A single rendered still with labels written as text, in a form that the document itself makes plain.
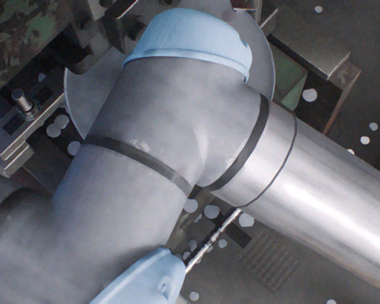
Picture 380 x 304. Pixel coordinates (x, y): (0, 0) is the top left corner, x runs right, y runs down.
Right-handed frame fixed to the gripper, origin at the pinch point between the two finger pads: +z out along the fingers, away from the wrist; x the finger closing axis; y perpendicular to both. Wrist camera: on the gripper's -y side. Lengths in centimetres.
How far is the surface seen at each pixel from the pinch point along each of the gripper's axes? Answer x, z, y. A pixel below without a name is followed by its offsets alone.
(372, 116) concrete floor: -34, 83, -76
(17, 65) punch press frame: -14.6, -20.1, -3.1
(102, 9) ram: -23.6, -11.8, -11.6
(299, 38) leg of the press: -31, 21, -42
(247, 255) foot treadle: -6, 70, -30
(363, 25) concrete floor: -61, 83, -84
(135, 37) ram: -21.7, -7.8, -14.5
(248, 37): -26.3, 7.3, -30.6
